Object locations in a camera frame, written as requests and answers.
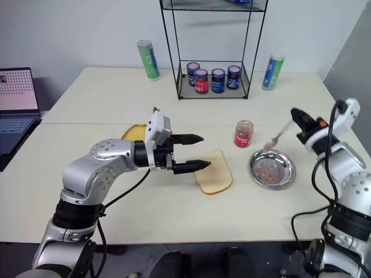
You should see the blue label jam jar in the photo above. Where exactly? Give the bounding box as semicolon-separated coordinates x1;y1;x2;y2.
210;68;227;94
186;61;201;87
226;65;242;91

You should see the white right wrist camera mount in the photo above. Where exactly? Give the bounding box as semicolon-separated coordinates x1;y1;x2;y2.
303;98;362;155

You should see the round stainless steel plate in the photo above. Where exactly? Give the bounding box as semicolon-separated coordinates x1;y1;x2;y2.
249;148;297;191

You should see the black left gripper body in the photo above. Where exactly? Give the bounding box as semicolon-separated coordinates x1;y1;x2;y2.
152;134;176;175

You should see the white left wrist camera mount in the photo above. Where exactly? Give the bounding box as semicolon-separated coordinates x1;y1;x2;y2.
144;107;174;169

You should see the black wire shelf rack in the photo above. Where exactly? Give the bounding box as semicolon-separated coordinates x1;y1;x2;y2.
159;0;266;101

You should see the dark rounded shape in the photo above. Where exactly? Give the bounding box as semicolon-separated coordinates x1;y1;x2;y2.
225;246;257;278
150;250;192;278

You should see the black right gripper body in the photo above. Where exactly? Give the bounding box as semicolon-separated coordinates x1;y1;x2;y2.
296;116;330;144

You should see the white bread slice with jam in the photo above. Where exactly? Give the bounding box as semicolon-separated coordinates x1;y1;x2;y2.
193;149;234;196

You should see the plain toast bread slice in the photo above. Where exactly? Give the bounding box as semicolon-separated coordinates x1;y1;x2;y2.
120;123;149;141

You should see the red label jam jar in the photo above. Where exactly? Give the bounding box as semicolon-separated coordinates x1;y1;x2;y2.
194;68;210;95

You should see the dark blue laptop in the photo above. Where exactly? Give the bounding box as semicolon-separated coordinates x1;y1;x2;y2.
0;67;43;172

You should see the red jam dollop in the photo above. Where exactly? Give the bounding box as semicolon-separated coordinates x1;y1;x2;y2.
254;164;281;182

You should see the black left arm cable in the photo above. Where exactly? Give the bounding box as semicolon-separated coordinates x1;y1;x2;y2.
96;167;152;257

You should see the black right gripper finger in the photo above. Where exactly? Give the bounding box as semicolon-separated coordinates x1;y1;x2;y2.
290;108;318;122
292;115;314;133

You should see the open red jam jar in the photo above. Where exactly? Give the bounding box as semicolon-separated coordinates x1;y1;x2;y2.
233;119;255;148

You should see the green blue cylindrical canister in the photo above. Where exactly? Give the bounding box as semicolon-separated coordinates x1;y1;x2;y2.
261;52;286;92
136;39;161;82

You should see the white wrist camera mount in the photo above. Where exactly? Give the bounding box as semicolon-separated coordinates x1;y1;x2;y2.
303;98;362;155
144;107;174;169

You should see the silver metal spoon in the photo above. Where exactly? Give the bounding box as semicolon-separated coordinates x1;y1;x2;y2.
264;119;295;149

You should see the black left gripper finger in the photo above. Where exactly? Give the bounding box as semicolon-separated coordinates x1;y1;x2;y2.
173;159;213;175
173;133;205;146

